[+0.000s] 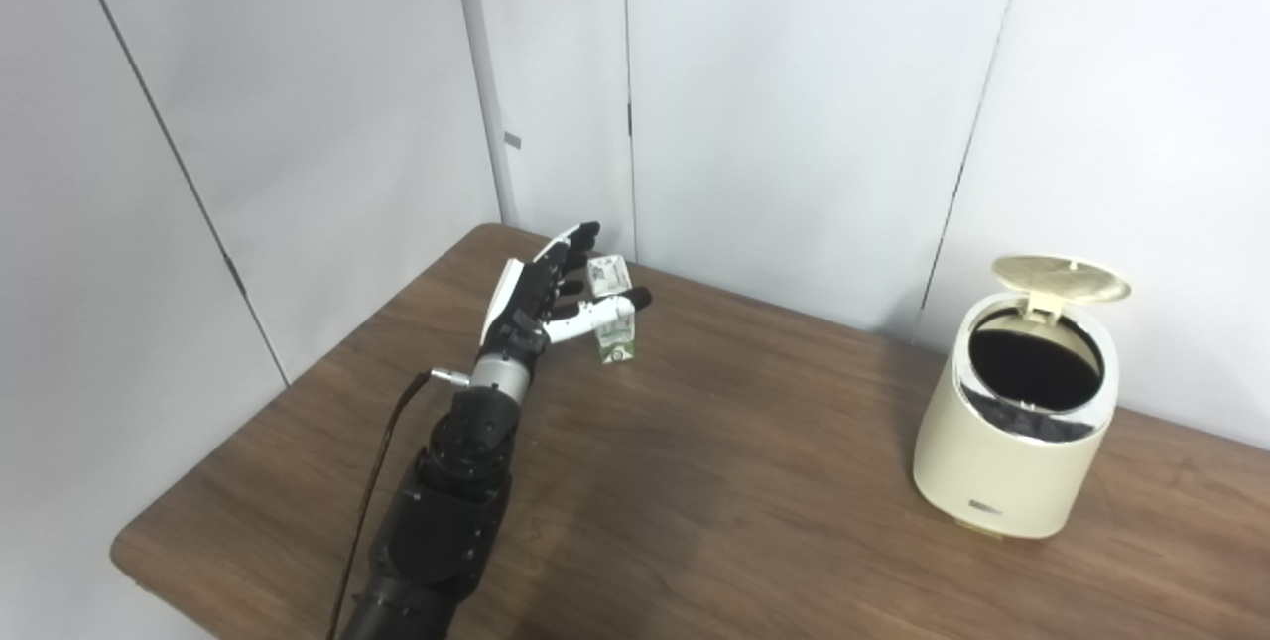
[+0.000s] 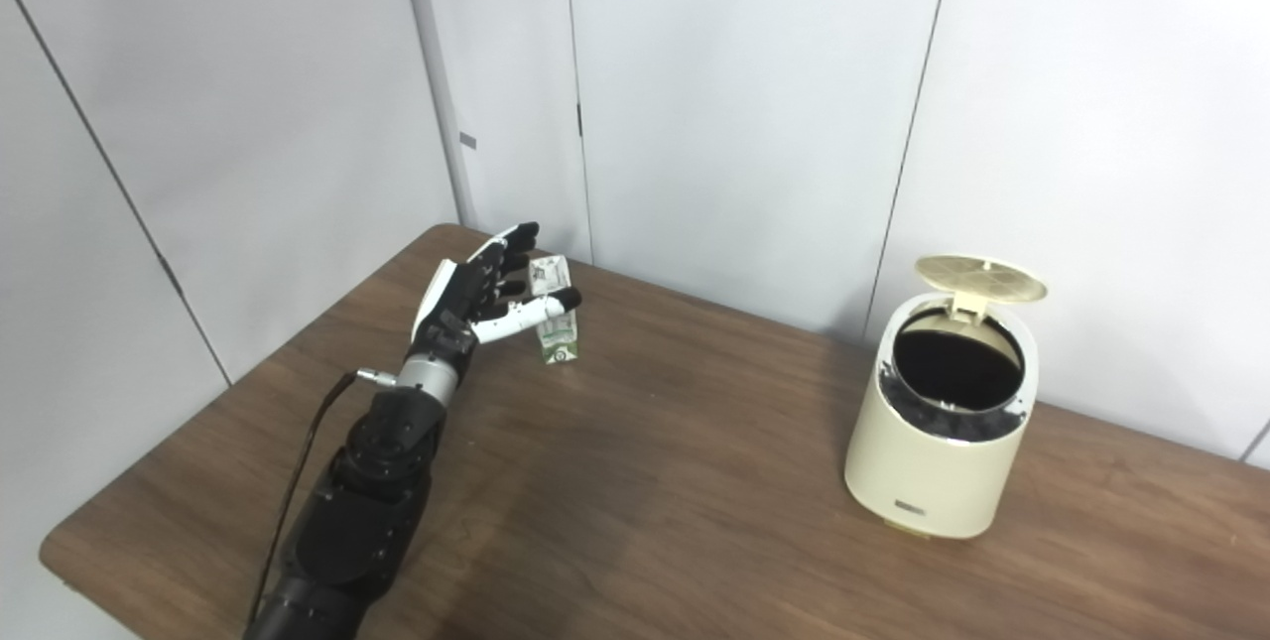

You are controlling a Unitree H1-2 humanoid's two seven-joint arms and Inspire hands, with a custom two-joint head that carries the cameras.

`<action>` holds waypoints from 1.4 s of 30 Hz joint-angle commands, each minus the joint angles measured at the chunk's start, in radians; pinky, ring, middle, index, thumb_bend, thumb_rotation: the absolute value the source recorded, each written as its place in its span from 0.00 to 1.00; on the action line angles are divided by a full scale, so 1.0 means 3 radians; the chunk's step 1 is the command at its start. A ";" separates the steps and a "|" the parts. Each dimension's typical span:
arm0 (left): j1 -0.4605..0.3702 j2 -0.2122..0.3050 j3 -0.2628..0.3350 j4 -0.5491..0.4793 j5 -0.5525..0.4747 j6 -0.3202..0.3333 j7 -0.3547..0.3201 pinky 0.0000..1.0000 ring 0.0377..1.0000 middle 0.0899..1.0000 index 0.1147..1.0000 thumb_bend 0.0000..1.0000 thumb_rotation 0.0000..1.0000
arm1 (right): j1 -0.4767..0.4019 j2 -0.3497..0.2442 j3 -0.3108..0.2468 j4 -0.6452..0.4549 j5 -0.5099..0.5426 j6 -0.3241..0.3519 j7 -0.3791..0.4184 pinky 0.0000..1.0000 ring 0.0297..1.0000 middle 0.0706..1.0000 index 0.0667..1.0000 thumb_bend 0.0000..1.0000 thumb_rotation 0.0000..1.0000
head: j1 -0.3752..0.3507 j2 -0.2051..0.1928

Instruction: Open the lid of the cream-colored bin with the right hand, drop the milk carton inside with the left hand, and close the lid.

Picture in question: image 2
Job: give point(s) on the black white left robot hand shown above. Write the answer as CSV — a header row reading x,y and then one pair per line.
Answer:
x,y
456,308

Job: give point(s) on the black bin liner bag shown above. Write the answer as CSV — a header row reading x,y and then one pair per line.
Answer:
x,y
957,367

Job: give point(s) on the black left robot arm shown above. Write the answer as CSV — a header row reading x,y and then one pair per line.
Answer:
x,y
357,521

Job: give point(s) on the cream round bin lid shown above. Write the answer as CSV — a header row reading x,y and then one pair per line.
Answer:
x,y
977,278

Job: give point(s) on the white green milk carton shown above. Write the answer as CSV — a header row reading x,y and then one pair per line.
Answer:
x,y
559,337

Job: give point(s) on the cream-colored bin body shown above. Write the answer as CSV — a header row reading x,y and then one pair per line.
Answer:
x,y
928,476

